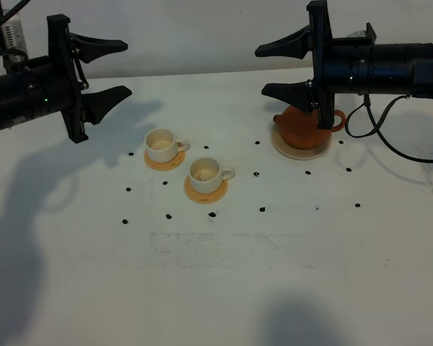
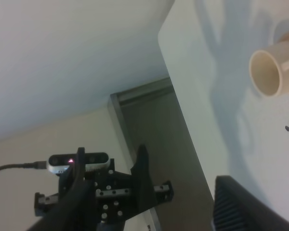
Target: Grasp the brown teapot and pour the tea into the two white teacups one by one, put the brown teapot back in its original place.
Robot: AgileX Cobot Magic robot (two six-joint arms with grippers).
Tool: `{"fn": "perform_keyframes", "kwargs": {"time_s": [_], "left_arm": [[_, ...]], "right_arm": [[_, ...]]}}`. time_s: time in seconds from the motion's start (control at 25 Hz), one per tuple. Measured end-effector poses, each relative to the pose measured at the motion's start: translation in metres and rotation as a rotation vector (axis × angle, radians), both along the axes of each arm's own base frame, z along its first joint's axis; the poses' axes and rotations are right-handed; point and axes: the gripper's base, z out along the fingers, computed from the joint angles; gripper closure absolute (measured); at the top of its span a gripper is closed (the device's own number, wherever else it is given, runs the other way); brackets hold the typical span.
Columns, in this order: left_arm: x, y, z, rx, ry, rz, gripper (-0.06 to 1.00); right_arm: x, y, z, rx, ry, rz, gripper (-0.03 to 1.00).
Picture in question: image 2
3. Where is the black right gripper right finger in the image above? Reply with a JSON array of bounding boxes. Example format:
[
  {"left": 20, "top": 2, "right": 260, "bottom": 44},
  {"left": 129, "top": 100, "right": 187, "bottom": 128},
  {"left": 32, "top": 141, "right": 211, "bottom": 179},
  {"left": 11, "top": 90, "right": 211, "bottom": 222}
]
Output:
[{"left": 212, "top": 176, "right": 289, "bottom": 231}]

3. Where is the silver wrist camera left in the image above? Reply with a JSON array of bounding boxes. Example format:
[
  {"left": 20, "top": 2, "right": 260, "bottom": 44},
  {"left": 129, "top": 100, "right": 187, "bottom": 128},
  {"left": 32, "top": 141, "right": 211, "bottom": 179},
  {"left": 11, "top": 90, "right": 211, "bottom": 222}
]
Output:
[{"left": 46, "top": 153, "right": 110, "bottom": 174}]

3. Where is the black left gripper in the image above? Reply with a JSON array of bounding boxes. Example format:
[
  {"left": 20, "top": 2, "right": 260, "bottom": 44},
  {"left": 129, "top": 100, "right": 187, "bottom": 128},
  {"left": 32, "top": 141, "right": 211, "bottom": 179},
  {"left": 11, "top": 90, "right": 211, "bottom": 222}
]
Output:
[{"left": 34, "top": 144, "right": 174, "bottom": 231}]

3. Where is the black camera cable left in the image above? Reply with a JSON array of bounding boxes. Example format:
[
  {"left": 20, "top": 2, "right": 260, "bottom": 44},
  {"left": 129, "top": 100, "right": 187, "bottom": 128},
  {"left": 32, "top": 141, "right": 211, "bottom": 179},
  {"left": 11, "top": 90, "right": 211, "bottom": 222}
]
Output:
[{"left": 0, "top": 160, "right": 49, "bottom": 177}]

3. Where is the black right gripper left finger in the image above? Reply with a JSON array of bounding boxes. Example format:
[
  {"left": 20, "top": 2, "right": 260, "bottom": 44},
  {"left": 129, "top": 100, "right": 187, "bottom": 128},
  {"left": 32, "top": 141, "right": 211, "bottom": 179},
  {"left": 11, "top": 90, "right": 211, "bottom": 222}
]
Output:
[{"left": 29, "top": 147, "right": 96, "bottom": 231}]

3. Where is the white teacup far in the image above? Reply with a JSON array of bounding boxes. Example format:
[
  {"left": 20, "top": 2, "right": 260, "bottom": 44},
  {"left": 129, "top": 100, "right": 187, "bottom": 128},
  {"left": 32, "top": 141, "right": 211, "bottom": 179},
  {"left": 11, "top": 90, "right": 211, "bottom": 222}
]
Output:
[{"left": 249, "top": 41, "right": 289, "bottom": 97}]

